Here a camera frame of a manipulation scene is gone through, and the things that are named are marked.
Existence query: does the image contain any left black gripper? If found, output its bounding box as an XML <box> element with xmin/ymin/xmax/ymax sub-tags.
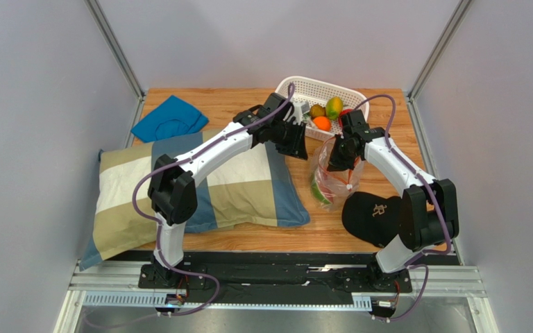
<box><xmin>270</xmin><ymin>120</ymin><xmax>310</xmax><ymax>162</ymax></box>

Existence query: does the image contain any fake red apple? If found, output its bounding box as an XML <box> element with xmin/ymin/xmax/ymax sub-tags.
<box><xmin>339</xmin><ymin>109</ymin><xmax>353</xmax><ymax>117</ymax></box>

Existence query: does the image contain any fake orange fruit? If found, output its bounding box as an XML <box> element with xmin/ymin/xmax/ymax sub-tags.
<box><xmin>312</xmin><ymin>116</ymin><xmax>332</xmax><ymax>132</ymax></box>

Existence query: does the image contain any fake brown potato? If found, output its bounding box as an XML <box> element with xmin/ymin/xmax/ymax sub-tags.
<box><xmin>310</xmin><ymin>104</ymin><xmax>326</xmax><ymax>119</ymax></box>

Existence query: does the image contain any fake yellow green fruit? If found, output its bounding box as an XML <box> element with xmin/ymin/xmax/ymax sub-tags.
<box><xmin>325</xmin><ymin>96</ymin><xmax>344</xmax><ymax>121</ymax></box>

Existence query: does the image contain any clear orange zip bag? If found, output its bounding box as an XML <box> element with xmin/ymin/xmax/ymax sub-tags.
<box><xmin>308</xmin><ymin>138</ymin><xmax>366</xmax><ymax>211</ymax></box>

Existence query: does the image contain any fake watermelon slice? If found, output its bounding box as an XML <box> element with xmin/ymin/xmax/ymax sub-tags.
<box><xmin>310</xmin><ymin>177</ymin><xmax>333</xmax><ymax>205</ymax></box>

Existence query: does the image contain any checked blue beige pillow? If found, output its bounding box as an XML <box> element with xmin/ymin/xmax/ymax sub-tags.
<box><xmin>79</xmin><ymin>129</ymin><xmax>310</xmax><ymax>270</ymax></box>

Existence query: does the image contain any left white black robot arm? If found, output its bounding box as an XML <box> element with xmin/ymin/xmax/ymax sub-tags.
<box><xmin>147</xmin><ymin>92</ymin><xmax>307</xmax><ymax>270</ymax></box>

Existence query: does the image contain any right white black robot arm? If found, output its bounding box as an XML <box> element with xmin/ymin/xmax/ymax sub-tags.
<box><xmin>327</xmin><ymin>110</ymin><xmax>459</xmax><ymax>275</ymax></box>

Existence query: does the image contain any white perforated plastic basket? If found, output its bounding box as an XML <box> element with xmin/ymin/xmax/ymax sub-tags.
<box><xmin>275</xmin><ymin>76</ymin><xmax>367</xmax><ymax>142</ymax></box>

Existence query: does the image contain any black baseball cap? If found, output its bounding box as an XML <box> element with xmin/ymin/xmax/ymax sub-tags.
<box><xmin>341</xmin><ymin>191</ymin><xmax>401</xmax><ymax>248</ymax></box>

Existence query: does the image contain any blue folded cloth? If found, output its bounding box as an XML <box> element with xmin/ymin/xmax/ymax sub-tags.
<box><xmin>131</xmin><ymin>95</ymin><xmax>209</xmax><ymax>143</ymax></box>

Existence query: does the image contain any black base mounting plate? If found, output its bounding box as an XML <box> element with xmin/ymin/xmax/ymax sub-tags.
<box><xmin>104</xmin><ymin>250</ymin><xmax>459</xmax><ymax>306</ymax></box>

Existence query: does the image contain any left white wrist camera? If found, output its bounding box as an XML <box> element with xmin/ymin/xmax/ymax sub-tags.
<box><xmin>292</xmin><ymin>101</ymin><xmax>310</xmax><ymax>124</ymax></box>

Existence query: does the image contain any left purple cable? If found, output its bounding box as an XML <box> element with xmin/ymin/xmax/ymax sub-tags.
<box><xmin>131</xmin><ymin>82</ymin><xmax>296</xmax><ymax>318</ymax></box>

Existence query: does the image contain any right aluminium frame post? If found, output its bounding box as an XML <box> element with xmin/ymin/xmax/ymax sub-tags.
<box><xmin>407</xmin><ymin>0</ymin><xmax>474</xmax><ymax>101</ymax></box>

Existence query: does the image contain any aluminium frame post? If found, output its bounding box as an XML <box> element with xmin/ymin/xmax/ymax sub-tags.
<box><xmin>407</xmin><ymin>0</ymin><xmax>474</xmax><ymax>101</ymax></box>
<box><xmin>85</xmin><ymin>0</ymin><xmax>146</xmax><ymax>99</ymax></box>

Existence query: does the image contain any left aluminium frame post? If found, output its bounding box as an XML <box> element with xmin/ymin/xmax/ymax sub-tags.
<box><xmin>85</xmin><ymin>0</ymin><xmax>146</xmax><ymax>99</ymax></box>

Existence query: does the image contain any aluminium slotted rail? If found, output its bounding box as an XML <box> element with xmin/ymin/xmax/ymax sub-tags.
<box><xmin>83</xmin><ymin>291</ymin><xmax>373</xmax><ymax>311</ymax></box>

